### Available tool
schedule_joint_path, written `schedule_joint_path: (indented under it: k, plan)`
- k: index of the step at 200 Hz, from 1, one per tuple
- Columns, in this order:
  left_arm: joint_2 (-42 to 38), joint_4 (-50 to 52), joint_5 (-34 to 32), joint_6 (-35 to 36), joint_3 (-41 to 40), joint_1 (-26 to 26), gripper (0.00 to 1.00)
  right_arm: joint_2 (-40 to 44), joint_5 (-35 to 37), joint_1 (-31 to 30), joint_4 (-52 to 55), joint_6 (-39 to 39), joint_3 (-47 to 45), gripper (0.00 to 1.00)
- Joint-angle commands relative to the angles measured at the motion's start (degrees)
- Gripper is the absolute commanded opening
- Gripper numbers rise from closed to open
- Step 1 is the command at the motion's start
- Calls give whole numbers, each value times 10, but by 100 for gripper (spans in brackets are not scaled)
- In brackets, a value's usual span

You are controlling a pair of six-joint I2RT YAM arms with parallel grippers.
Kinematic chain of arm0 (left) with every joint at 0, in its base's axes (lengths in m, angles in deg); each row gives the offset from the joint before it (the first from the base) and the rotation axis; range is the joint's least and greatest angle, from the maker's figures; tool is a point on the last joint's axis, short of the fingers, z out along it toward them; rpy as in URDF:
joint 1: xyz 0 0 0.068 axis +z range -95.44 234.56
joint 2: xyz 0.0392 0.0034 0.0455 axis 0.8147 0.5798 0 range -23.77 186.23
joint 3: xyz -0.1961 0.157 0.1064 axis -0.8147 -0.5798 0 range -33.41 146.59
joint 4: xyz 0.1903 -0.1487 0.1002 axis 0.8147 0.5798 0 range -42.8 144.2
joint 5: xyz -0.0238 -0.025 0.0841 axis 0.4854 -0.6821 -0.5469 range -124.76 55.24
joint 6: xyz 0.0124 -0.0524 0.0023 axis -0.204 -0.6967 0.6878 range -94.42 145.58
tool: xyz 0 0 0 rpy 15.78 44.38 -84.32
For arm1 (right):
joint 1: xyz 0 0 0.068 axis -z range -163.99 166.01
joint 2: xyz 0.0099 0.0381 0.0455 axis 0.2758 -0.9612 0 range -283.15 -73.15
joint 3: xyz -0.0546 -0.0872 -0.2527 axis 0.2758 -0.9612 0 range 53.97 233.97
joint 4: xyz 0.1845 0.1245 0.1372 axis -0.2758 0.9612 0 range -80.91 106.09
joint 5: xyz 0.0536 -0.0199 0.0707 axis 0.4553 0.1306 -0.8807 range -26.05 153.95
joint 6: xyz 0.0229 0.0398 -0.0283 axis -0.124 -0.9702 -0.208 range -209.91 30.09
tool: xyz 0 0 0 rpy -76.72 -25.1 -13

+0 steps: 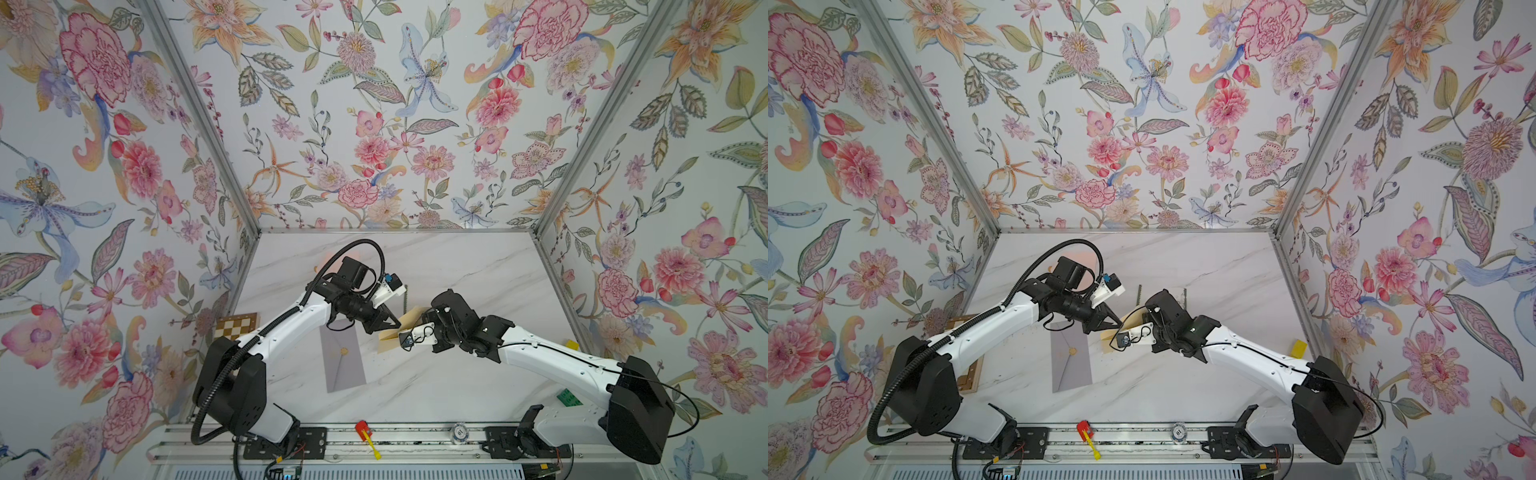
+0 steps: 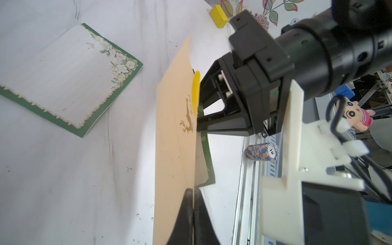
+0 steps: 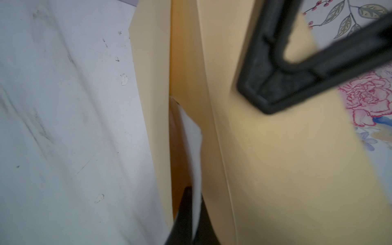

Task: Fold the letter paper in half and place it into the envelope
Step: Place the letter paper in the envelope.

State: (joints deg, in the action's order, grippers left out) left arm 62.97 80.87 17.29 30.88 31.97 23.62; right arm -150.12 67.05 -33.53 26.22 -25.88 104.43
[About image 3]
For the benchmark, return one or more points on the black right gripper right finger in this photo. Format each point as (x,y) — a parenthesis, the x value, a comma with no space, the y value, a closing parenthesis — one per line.
(205,234)

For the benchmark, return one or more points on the grey lavender envelope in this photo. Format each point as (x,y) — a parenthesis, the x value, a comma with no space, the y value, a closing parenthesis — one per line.
(131,2)

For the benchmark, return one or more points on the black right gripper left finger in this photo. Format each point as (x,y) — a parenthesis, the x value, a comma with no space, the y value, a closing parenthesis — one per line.
(182,230)

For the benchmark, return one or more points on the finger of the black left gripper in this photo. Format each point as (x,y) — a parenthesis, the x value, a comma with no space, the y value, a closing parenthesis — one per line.
(272,83)

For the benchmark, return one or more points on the yellow envelope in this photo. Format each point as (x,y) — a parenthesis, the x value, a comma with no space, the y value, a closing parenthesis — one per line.
(299,176)

